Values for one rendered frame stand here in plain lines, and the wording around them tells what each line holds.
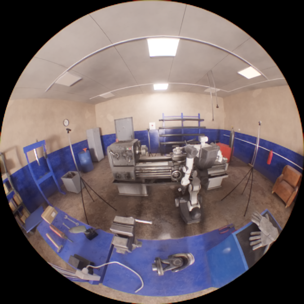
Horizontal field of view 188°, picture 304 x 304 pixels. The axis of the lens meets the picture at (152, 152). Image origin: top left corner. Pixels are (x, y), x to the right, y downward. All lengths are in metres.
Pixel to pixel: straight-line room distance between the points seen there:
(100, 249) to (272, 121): 5.11
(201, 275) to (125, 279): 0.50
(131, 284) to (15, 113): 4.21
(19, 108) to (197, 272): 4.65
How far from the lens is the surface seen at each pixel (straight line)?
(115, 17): 1.87
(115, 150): 2.03
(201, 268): 0.88
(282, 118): 4.42
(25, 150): 3.32
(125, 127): 5.29
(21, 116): 4.00
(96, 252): 0.97
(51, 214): 1.49
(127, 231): 0.68
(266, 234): 0.65
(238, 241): 0.56
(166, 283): 0.84
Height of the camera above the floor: 1.69
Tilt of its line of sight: 18 degrees down
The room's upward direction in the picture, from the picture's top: 4 degrees counter-clockwise
